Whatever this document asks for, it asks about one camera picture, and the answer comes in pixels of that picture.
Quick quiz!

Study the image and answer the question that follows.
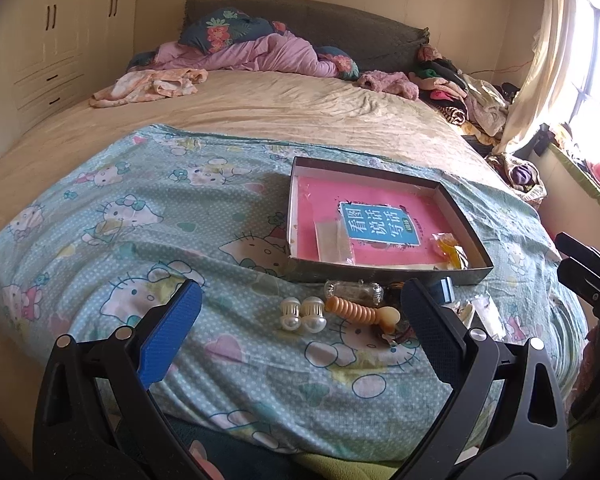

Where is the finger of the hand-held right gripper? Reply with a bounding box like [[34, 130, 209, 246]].
[[556, 257, 600, 322], [554, 232, 600, 277]]

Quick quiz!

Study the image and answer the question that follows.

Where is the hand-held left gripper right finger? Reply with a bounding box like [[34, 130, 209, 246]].
[[400, 276, 568, 480]]

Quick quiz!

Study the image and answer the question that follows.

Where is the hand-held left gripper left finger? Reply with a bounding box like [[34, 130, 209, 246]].
[[32, 280, 216, 480]]

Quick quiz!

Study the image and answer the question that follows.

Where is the small blue box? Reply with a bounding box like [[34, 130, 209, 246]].
[[429, 277, 456, 306]]

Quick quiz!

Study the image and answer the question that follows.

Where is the earring card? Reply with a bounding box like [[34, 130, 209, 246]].
[[472, 296, 508, 342]]

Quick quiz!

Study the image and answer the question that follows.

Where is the grey cardboard box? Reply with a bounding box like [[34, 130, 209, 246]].
[[282, 156, 496, 286]]

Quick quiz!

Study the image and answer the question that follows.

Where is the purple garment heap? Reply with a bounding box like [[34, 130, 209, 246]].
[[485, 152, 548, 206]]

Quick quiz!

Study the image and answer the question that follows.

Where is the cartoon cat print blanket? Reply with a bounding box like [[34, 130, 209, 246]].
[[0, 125, 588, 461]]

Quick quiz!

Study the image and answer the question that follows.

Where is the black device on sill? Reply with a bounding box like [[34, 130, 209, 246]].
[[532, 122, 557, 157]]

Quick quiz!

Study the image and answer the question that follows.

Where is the white pearl hair clip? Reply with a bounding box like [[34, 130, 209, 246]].
[[279, 297, 302, 332], [300, 296, 326, 335]]

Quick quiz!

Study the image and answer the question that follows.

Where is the small clear packet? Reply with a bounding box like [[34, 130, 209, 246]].
[[314, 220, 356, 265]]

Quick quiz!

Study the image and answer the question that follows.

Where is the pink book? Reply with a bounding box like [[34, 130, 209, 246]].
[[300, 175, 481, 268]]

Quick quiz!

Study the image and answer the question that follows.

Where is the person's green clothing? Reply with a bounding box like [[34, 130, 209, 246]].
[[295, 449, 411, 480]]

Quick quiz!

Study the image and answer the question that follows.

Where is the cream curtain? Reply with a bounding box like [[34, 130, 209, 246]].
[[495, 0, 581, 157]]

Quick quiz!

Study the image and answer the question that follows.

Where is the pile of mixed clothes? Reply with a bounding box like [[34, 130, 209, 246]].
[[412, 44, 522, 142]]

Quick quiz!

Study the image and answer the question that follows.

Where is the beige bedsheet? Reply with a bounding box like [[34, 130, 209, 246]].
[[0, 69, 511, 211]]

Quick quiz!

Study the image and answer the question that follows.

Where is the pink fluffy garment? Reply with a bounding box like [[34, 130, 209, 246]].
[[357, 71, 421, 101]]

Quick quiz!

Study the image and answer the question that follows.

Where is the pink orange garment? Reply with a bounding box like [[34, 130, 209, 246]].
[[89, 67, 210, 108]]

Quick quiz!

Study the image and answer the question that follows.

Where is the grey bed headboard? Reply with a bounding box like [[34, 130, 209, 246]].
[[184, 0, 431, 76]]

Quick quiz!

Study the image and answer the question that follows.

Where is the purple duvet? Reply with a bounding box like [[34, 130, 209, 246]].
[[127, 30, 362, 81]]

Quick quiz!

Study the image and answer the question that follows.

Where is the cream wardrobe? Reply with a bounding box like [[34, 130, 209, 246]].
[[0, 0, 148, 128]]

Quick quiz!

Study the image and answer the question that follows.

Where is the dark floral pillow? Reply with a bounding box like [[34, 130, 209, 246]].
[[177, 7, 287, 56]]

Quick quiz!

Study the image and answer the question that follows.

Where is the thin wall cable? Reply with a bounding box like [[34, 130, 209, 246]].
[[472, 57, 533, 75]]

